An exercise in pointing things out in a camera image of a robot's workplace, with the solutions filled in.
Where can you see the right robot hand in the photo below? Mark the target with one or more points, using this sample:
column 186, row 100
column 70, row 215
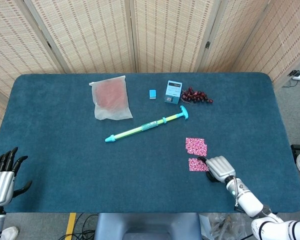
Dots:
column 220, row 168

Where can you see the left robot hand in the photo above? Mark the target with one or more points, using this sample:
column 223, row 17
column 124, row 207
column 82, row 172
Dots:
column 0, row 186

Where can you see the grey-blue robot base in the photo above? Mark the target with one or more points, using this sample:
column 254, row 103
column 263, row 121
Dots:
column 147, row 226

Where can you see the crumpled clear plastic bag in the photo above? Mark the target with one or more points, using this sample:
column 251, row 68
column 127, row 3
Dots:
column 220, row 226

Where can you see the teal blue table cloth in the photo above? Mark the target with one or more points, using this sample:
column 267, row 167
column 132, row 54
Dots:
column 65, row 150

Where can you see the dark red grape bunch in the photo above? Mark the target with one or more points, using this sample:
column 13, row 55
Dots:
column 193, row 97

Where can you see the teal green toy water pump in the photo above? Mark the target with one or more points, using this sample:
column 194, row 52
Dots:
column 140, row 128

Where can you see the light blue carton box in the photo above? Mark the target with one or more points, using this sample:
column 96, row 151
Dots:
column 173, row 92

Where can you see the small blue eraser block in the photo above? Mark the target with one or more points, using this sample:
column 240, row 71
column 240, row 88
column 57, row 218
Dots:
column 153, row 93

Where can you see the black power plug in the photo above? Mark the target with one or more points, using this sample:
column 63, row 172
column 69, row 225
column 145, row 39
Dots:
column 293, row 73

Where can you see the black screen hinge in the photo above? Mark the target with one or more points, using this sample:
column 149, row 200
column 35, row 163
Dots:
column 207, row 45
column 49, row 45

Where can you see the translucent bag with pink content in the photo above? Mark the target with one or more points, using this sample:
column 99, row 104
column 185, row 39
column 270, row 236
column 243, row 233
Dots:
column 111, row 97

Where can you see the woven bamboo folding screen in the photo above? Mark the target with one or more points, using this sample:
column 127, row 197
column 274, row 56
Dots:
column 90, row 37

